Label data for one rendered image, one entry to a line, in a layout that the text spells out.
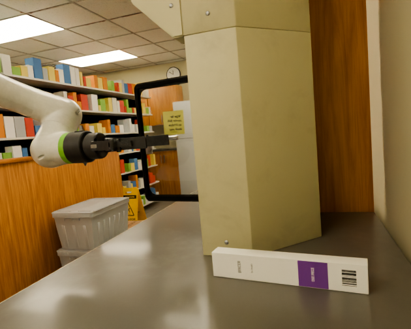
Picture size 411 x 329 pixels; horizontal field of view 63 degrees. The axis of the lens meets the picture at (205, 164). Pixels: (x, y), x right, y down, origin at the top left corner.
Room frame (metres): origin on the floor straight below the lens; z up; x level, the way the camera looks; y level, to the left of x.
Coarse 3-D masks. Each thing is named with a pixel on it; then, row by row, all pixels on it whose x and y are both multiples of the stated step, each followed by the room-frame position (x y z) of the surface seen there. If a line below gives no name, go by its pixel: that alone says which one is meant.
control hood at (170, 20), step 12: (132, 0) 0.75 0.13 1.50; (144, 0) 0.74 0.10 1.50; (156, 0) 0.73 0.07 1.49; (168, 0) 0.72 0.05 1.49; (180, 0) 0.71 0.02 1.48; (144, 12) 0.74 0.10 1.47; (156, 12) 0.73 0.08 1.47; (168, 12) 0.72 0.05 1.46; (180, 12) 0.71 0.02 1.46; (168, 24) 0.72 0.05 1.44; (180, 24) 0.71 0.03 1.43; (180, 36) 0.72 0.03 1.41
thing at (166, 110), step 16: (144, 96) 1.12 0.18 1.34; (160, 96) 1.09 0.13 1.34; (176, 96) 1.07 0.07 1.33; (144, 112) 1.12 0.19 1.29; (160, 112) 1.10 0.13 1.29; (176, 112) 1.07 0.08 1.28; (144, 128) 1.13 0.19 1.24; (160, 128) 1.10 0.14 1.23; (176, 128) 1.08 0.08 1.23; (176, 144) 1.08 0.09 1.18; (192, 144) 1.05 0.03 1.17; (160, 160) 1.10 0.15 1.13; (176, 160) 1.08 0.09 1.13; (192, 160) 1.05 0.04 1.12; (160, 176) 1.11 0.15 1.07; (176, 176) 1.08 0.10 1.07; (192, 176) 1.06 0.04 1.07; (160, 192) 1.11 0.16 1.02; (176, 192) 1.08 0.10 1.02; (192, 192) 1.06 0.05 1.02
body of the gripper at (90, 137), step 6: (84, 138) 0.93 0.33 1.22; (90, 138) 0.92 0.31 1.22; (96, 138) 0.93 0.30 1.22; (102, 138) 0.95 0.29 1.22; (84, 144) 0.92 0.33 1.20; (90, 144) 0.92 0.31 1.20; (84, 150) 0.92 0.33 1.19; (90, 150) 0.92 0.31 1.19; (102, 150) 0.95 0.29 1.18; (90, 156) 0.93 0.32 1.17; (96, 156) 0.93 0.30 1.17; (102, 156) 0.94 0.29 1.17
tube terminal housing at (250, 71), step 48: (192, 0) 0.70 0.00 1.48; (240, 0) 0.68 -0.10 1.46; (288, 0) 0.74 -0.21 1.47; (192, 48) 0.71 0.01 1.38; (240, 48) 0.68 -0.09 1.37; (288, 48) 0.74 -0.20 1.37; (192, 96) 0.71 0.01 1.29; (240, 96) 0.68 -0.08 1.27; (288, 96) 0.73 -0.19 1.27; (240, 144) 0.68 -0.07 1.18; (288, 144) 0.73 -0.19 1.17; (240, 192) 0.68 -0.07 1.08; (288, 192) 0.73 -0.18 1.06; (240, 240) 0.68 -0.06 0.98; (288, 240) 0.72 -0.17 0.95
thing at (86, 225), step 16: (64, 208) 2.87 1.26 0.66; (80, 208) 2.83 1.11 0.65; (96, 208) 2.76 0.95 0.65; (112, 208) 2.90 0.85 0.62; (128, 208) 3.17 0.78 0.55; (64, 224) 2.72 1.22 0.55; (80, 224) 2.67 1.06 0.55; (96, 224) 2.69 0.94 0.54; (112, 224) 2.91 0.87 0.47; (64, 240) 2.75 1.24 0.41; (80, 240) 2.69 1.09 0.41; (96, 240) 2.69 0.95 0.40
